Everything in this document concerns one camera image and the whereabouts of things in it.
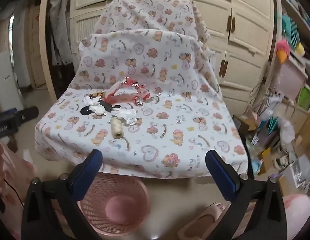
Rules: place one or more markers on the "yellow plush toy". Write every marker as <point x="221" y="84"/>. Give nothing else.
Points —
<point x="300" y="48"/>

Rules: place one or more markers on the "beige wooden arched frame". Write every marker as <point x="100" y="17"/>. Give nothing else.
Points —
<point x="46" y="55"/>

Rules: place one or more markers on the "pink plastic mesh basket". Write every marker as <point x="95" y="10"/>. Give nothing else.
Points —
<point x="115" y="205"/>

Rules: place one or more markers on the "teal garment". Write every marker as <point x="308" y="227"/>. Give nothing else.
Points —
<point x="290" y="28"/>

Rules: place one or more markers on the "pile of boxes and bags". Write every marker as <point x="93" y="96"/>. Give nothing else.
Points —
<point x="270" y="135"/>

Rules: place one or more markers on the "red plastic bag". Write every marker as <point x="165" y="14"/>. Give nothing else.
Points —
<point x="120" y="97"/>

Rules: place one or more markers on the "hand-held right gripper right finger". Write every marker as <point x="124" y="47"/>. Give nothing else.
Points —
<point x="221" y="177"/>

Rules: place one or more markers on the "pink slipper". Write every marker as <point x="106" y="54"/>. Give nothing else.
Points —
<point x="205" y="220"/>

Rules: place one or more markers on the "beige thread spool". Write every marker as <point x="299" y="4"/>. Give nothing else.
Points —
<point x="116" y="128"/>

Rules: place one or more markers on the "white appliance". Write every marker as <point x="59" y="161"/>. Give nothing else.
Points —
<point x="7" y="85"/>

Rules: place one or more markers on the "cluttered shelf unit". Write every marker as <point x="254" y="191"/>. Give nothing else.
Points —
<point x="302" y="80"/>

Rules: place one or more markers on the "person's pink pajama leg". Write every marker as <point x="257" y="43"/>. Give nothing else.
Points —
<point x="12" y="180"/>
<point x="297" y="215"/>

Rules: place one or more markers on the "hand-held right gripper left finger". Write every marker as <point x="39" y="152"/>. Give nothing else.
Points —
<point x="86" y="170"/>

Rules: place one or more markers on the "bear printed blanket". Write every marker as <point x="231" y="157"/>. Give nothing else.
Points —
<point x="155" y="135"/>

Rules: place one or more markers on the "clear small plastic wrapper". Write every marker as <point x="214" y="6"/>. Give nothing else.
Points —
<point x="152" y="97"/>

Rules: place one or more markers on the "white sneaker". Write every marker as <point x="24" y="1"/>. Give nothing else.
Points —
<point x="285" y="162"/>

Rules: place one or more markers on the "hanging grey clothes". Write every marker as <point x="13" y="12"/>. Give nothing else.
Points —
<point x="58" y="30"/>

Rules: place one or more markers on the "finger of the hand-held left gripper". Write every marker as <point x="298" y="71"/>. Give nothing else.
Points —
<point x="27" y="116"/>

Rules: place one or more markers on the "cream wooden wardrobe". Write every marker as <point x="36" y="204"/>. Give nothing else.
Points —
<point x="245" y="30"/>

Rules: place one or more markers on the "pink plush toy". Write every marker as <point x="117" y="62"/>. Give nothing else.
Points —
<point x="282" y="51"/>

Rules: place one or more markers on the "black plastic spoon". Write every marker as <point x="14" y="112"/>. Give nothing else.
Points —
<point x="110" y="107"/>

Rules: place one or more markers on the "white tissue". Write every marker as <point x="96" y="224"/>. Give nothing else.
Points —
<point x="95" y="105"/>
<point x="126" y="116"/>

